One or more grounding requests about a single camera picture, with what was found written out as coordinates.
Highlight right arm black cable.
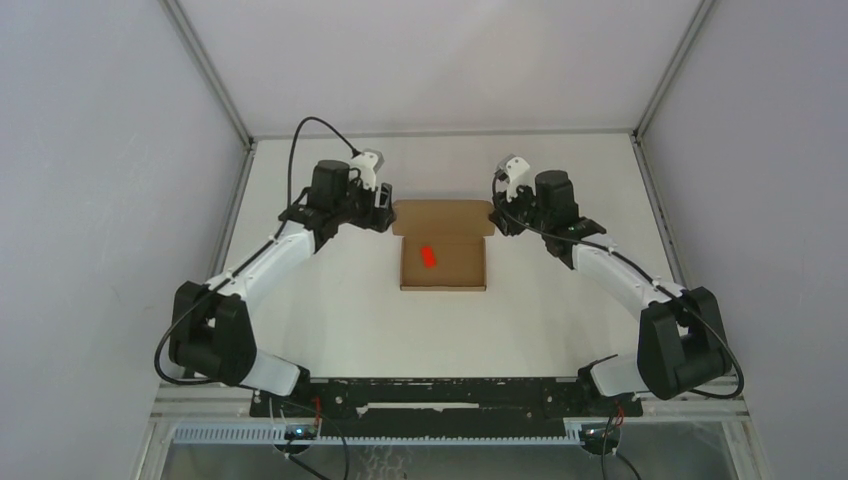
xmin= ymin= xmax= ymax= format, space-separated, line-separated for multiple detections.
xmin=491 ymin=172 xmax=746 ymax=401

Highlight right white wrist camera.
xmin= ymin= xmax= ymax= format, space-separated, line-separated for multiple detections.
xmin=495 ymin=154 xmax=531 ymax=203

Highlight right green circuit board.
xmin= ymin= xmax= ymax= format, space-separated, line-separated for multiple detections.
xmin=580 ymin=428 xmax=620 ymax=444

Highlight small red block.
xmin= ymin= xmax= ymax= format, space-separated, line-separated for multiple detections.
xmin=420 ymin=246 xmax=437 ymax=269

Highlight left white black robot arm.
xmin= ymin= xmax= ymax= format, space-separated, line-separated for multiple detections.
xmin=157 ymin=150 xmax=396 ymax=417

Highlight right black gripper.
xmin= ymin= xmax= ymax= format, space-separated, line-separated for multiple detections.
xmin=488 ymin=177 xmax=551 ymax=238

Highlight aluminium frame rail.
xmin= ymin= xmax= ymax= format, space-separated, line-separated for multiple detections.
xmin=150 ymin=383 xmax=255 ymax=421

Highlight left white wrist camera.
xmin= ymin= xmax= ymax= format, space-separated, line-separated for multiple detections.
xmin=349 ymin=149 xmax=384 ymax=191

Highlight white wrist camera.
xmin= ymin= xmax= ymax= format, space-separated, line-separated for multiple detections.
xmin=349 ymin=149 xmax=384 ymax=191
xmin=495 ymin=154 xmax=531 ymax=203

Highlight green circuit board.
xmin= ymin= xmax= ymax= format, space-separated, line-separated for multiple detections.
xmin=284 ymin=426 xmax=318 ymax=441
xmin=580 ymin=428 xmax=620 ymax=444

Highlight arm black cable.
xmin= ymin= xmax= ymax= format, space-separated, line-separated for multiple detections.
xmin=491 ymin=172 xmax=746 ymax=401
xmin=153 ymin=116 xmax=362 ymax=387

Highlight left green circuit board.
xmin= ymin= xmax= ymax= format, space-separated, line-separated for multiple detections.
xmin=284 ymin=426 xmax=318 ymax=441

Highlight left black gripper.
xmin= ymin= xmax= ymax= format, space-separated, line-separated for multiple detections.
xmin=333 ymin=173 xmax=396 ymax=234

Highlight white slotted cable duct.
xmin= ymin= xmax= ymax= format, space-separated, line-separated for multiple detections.
xmin=171 ymin=424 xmax=584 ymax=446

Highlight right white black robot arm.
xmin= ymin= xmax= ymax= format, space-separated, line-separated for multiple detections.
xmin=490 ymin=167 xmax=745 ymax=416

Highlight brown cardboard box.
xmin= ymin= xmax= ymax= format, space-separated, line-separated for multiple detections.
xmin=392 ymin=199 xmax=495 ymax=292

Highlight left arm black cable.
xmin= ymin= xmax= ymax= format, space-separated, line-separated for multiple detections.
xmin=153 ymin=116 xmax=362 ymax=387

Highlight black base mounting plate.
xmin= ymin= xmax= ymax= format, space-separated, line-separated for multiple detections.
xmin=249 ymin=377 xmax=643 ymax=435

